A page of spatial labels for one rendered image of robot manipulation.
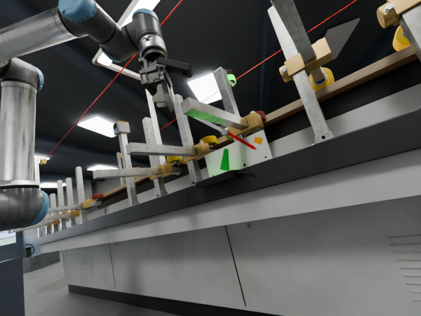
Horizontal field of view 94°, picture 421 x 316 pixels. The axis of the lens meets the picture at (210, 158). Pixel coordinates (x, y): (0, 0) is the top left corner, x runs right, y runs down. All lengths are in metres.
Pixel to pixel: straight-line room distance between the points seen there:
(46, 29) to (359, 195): 1.02
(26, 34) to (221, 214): 0.89
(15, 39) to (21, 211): 0.61
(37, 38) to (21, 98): 0.35
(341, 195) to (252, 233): 0.47
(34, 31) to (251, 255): 1.16
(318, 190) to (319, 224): 0.25
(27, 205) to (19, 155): 0.21
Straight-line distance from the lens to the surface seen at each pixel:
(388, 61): 0.83
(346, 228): 0.86
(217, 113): 0.54
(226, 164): 0.72
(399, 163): 0.64
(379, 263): 0.89
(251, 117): 0.69
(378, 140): 0.59
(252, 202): 0.71
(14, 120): 1.15
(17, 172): 1.10
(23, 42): 0.97
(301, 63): 0.68
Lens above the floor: 0.62
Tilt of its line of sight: 12 degrees up
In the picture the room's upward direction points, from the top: 14 degrees counter-clockwise
